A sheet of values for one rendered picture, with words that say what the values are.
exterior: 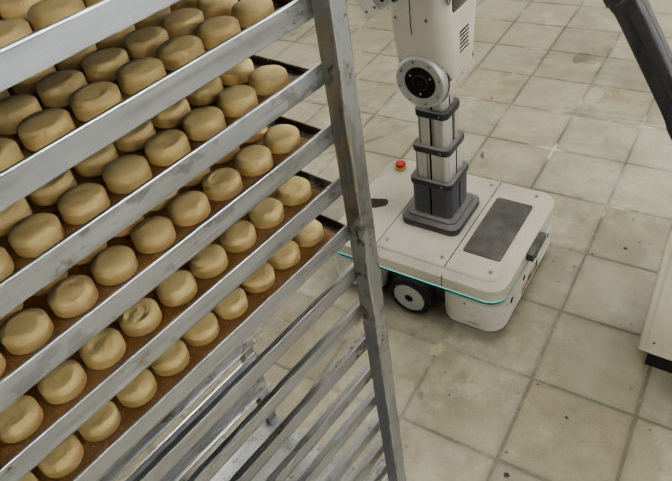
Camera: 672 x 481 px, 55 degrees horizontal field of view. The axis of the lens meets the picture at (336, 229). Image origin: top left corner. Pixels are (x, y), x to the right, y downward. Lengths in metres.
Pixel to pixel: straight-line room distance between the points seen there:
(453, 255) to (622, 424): 0.68
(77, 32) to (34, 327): 0.30
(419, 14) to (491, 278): 0.81
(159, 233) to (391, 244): 1.44
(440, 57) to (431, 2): 0.16
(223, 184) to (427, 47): 1.08
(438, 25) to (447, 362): 1.04
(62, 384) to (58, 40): 0.38
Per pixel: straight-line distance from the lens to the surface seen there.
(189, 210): 0.79
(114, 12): 0.63
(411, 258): 2.10
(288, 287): 0.92
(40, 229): 0.69
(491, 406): 2.04
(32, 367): 0.70
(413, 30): 1.79
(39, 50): 0.60
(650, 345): 2.10
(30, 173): 0.62
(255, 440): 1.87
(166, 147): 0.74
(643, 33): 1.39
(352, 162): 0.89
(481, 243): 2.13
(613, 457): 2.01
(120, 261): 0.76
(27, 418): 0.78
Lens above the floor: 1.70
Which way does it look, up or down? 40 degrees down
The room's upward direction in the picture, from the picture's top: 10 degrees counter-clockwise
